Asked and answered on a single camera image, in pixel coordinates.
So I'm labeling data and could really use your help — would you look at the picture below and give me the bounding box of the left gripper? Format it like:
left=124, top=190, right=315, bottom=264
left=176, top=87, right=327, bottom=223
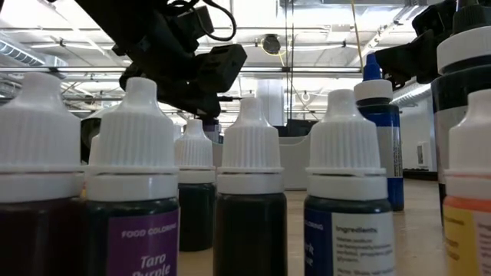
left=118, top=4, right=222, bottom=118

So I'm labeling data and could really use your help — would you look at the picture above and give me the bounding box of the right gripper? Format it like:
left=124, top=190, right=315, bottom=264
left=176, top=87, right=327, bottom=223
left=374, top=0, right=458, bottom=90

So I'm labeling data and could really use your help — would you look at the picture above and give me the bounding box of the tall black-tipped dye bottle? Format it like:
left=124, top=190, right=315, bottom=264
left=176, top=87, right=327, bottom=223
left=430, top=0, right=491, bottom=227

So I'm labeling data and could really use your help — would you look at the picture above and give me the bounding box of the tall blue-tipped dye bottle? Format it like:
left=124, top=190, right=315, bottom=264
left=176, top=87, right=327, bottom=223
left=353, top=52, right=406, bottom=212

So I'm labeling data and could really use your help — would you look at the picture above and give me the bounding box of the small Taro Purple dye bottle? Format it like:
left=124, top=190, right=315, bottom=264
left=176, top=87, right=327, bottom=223
left=84, top=77, right=180, bottom=276

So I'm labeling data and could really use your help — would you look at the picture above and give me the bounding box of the small dark blue dye bottle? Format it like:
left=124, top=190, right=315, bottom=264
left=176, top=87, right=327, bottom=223
left=304, top=89, right=397, bottom=276

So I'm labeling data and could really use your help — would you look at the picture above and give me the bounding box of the small yellow label dye bottle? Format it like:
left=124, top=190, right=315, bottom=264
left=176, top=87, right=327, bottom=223
left=443, top=90, right=491, bottom=276

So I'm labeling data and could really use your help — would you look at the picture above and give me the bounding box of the small dark green dye bottle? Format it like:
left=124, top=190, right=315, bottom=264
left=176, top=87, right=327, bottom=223
left=175, top=118, right=217, bottom=253

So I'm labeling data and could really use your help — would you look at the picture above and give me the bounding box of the small orange label dye bottle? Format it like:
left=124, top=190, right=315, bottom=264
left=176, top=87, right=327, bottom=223
left=81, top=133, right=101, bottom=202

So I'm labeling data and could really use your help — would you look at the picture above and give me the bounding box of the small black dye bottle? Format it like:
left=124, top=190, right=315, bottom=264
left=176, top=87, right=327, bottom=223
left=213, top=97, right=288, bottom=276

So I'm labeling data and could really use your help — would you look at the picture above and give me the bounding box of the small dark red dye bottle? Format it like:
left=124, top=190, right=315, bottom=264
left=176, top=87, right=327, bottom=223
left=0, top=71, right=85, bottom=276

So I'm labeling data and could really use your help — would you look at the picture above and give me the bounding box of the overhead light bar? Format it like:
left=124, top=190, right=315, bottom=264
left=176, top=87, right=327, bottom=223
left=0, top=65, right=364, bottom=74

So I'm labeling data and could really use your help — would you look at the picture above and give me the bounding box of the black vented box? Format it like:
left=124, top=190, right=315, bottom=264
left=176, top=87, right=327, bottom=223
left=284, top=118, right=318, bottom=138

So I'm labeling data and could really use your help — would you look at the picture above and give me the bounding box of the thin black vertical pole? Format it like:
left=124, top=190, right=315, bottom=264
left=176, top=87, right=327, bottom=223
left=283, top=0, right=295, bottom=123

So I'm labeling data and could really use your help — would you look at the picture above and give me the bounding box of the grey plastic bin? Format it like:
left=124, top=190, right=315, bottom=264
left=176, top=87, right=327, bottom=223
left=202, top=123, right=312, bottom=192

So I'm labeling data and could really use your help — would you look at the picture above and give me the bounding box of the silver ceiling air duct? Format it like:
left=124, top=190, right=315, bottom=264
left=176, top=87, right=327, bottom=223
left=390, top=80, right=437, bottom=108
left=0, top=37, right=69, bottom=69

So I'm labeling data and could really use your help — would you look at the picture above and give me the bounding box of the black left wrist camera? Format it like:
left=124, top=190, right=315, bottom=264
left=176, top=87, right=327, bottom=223
left=194, top=43, right=249, bottom=94

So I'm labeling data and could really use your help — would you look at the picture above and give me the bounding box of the yellow hanging cable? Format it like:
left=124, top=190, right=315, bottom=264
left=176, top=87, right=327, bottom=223
left=350, top=0, right=364, bottom=76

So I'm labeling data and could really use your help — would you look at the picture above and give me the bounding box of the white wall-mounted box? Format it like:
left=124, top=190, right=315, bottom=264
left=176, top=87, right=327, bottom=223
left=416, top=142, right=430, bottom=168

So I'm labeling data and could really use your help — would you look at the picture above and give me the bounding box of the black ceiling cord reel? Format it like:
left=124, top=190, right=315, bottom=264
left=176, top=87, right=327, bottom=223
left=262, top=33, right=283, bottom=57

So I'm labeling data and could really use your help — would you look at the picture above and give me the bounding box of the black aluminium table frame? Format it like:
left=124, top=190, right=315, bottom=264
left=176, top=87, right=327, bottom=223
left=402, top=169, right=438, bottom=181

